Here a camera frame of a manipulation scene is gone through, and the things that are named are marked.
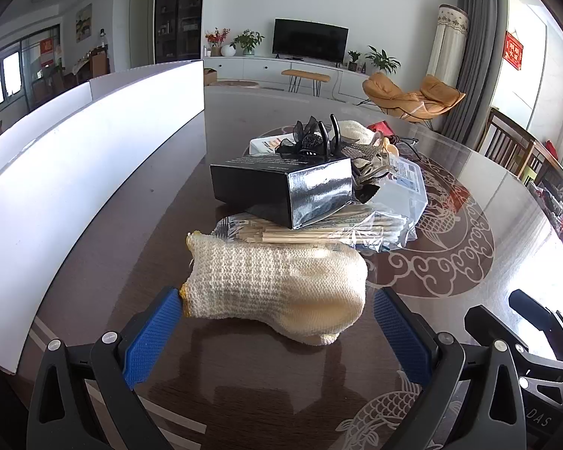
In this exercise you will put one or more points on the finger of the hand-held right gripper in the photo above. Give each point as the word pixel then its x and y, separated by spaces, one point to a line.
pixel 483 321
pixel 539 316

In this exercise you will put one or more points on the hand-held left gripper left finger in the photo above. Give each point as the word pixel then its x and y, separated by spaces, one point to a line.
pixel 150 337

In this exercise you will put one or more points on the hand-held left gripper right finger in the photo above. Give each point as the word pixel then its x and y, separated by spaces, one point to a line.
pixel 401 337

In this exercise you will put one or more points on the clear bag of bamboo sticks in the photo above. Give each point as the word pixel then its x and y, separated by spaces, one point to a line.
pixel 309 235

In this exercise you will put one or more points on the clear plastic box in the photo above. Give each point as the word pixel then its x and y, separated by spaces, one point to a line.
pixel 403 187

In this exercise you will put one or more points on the rhinestone hair clip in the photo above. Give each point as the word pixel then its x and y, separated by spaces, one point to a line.
pixel 362 152

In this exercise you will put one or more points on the black cardboard box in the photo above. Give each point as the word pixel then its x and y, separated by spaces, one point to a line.
pixel 262 183

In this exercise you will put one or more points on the black bow hair clip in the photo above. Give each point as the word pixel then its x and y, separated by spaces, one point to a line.
pixel 305 143

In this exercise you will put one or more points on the wooden chair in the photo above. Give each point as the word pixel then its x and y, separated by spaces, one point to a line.
pixel 511 143

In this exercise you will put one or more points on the dark-framed glasses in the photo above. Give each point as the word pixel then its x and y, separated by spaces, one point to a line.
pixel 397 139

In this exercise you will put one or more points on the red packet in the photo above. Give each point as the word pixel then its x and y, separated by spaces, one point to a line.
pixel 380 127

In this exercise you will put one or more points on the white carton with orange print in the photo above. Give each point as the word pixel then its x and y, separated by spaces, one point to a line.
pixel 262 145

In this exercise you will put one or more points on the orange lounge chair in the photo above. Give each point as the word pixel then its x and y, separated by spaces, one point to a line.
pixel 389 91

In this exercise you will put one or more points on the grey curtain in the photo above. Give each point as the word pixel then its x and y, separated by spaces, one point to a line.
pixel 478 56

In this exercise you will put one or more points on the leafy potted plant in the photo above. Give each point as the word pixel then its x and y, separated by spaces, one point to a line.
pixel 382 61

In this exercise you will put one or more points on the wooden bench with hairpin legs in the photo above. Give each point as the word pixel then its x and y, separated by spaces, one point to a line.
pixel 305 74

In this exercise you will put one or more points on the covered standing air conditioner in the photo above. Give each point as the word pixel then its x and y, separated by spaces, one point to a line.
pixel 448 42

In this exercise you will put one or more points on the small potted plant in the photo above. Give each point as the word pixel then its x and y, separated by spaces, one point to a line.
pixel 353 58

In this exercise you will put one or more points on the white television cabinet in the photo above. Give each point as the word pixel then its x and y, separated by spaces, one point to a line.
pixel 262 68

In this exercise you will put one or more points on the round white vase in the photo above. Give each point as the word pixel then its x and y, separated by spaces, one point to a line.
pixel 228 50

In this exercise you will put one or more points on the red door poster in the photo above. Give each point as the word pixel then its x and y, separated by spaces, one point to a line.
pixel 47 51

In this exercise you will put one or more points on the red flowers in vase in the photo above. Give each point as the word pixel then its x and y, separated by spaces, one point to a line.
pixel 216 37

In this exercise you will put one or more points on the black television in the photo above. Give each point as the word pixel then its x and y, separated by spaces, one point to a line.
pixel 309 40

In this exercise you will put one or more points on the green potted plant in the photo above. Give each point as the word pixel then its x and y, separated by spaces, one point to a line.
pixel 248 40

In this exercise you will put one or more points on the dark glass display cabinet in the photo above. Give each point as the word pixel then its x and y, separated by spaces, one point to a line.
pixel 178 14

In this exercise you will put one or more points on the red wall decoration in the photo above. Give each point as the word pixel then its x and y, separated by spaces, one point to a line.
pixel 513 50

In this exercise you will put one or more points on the framed wall painting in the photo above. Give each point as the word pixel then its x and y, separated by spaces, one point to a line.
pixel 83 23

